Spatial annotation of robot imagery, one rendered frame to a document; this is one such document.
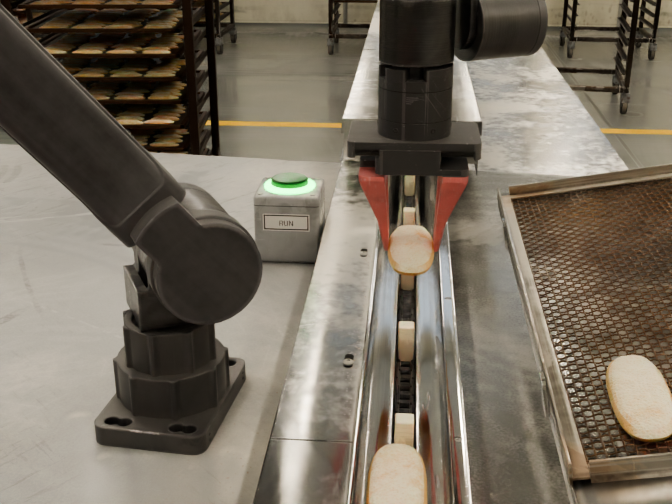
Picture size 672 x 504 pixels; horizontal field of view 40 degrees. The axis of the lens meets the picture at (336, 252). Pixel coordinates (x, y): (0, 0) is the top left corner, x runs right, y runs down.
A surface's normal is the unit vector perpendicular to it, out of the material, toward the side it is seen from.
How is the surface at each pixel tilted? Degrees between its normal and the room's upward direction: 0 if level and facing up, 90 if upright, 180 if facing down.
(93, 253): 0
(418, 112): 90
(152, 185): 77
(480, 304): 0
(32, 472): 0
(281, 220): 90
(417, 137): 90
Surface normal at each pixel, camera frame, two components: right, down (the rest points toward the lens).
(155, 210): -0.51, -0.69
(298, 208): -0.08, 0.38
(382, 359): 0.00, -0.92
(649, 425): -0.29, -0.76
